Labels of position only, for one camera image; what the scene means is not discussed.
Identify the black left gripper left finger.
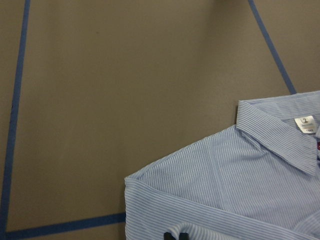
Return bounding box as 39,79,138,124
163,232,173,240

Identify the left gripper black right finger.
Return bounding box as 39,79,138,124
178,232,189,240

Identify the light blue striped shirt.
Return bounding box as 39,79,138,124
124,91,320,240

